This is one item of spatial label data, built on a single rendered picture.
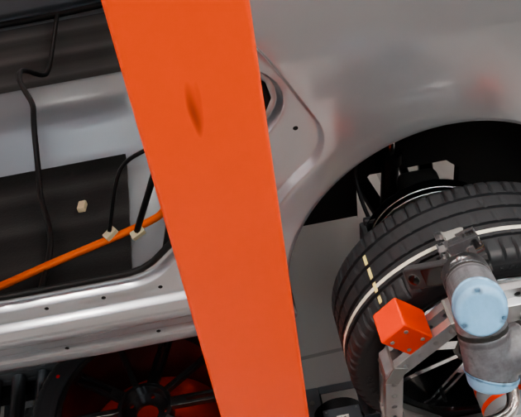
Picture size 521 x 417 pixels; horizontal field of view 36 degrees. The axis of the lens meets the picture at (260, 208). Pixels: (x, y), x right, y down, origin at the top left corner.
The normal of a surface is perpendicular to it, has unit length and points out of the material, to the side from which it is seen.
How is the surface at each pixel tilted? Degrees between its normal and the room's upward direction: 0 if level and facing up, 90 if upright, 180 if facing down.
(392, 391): 90
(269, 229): 90
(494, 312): 58
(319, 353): 0
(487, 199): 5
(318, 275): 0
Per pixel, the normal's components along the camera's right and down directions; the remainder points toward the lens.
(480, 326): -0.09, 0.22
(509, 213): 0.05, -0.73
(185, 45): 0.15, 0.68
